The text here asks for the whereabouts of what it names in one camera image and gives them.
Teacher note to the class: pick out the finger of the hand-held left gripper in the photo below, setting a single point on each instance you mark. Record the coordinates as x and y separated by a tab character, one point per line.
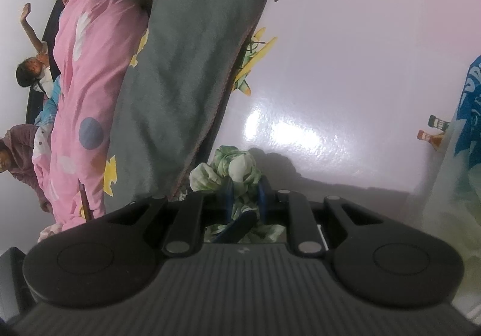
240	224

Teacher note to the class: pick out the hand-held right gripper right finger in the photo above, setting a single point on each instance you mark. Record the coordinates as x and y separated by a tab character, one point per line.
300	223

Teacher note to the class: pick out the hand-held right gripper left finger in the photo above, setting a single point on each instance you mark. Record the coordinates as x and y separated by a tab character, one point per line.
184	223

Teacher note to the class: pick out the green white floral cloth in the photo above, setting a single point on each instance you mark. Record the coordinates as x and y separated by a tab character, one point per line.
233	167

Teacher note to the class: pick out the translucent plastic bag blue print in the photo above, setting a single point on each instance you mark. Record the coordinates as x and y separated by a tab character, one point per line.
462	170

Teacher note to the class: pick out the grey blanket yellow prints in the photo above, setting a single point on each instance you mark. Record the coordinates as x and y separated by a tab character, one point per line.
180	58

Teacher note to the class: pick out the pink printed floor mat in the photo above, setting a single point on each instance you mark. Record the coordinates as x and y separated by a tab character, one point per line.
357	58

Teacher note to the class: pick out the pink dotted quilt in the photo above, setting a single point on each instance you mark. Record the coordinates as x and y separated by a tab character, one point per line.
86	76

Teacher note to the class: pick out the black bed headboard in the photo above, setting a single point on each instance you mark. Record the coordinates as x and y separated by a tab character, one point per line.
50	30

